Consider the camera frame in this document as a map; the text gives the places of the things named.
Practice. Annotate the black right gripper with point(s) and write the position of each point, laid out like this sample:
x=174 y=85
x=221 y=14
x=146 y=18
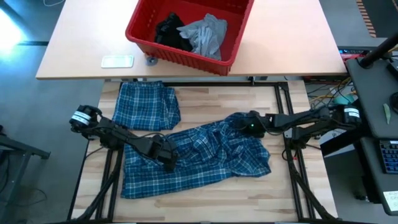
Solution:
x=252 y=124

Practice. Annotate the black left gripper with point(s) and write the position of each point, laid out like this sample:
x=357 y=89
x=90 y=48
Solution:
x=152 y=147

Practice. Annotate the blue plaid button shirt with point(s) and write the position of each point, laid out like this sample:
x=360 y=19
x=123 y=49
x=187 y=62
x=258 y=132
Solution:
x=199 y=161

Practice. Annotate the blue plaid pajama pants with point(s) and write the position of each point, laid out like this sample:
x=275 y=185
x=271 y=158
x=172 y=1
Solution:
x=146 y=105

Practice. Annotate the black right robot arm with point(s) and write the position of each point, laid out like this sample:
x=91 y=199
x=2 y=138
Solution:
x=311 y=119

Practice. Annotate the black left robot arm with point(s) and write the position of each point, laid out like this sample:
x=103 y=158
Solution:
x=109 y=132

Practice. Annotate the red plastic laundry bin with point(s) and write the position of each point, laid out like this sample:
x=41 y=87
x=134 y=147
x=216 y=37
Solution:
x=140 y=28

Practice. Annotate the light wood side table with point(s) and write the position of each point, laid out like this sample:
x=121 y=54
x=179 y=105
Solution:
x=295 y=37

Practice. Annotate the grey garment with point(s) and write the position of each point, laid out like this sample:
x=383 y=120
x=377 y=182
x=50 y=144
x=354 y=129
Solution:
x=205 y=35

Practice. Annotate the white rectangular pad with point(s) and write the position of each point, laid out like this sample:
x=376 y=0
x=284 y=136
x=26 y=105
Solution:
x=117 y=61

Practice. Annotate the red electronic device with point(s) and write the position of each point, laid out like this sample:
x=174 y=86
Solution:
x=351 y=56

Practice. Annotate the black garment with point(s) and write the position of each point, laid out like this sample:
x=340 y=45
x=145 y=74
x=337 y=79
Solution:
x=171 y=31

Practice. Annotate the black operator desk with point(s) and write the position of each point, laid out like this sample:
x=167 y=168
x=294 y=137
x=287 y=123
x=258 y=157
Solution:
x=373 y=93

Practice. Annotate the small green object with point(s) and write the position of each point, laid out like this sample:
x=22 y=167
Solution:
x=386 y=113

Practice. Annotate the black keyboard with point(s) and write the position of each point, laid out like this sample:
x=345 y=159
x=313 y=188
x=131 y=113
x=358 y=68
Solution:
x=390 y=155

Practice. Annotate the black desk pole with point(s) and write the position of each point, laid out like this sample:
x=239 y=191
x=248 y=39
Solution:
x=377 y=53

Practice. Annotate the black metal stand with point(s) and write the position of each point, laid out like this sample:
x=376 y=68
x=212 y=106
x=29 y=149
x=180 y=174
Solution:
x=18 y=146

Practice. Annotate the white paper sheet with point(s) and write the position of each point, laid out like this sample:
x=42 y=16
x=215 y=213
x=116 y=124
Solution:
x=391 y=200

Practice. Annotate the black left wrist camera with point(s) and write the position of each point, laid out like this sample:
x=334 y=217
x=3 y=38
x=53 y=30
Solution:
x=168 y=147

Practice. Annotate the black aluminium table frame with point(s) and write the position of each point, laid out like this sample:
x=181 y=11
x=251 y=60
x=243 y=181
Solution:
x=280 y=93

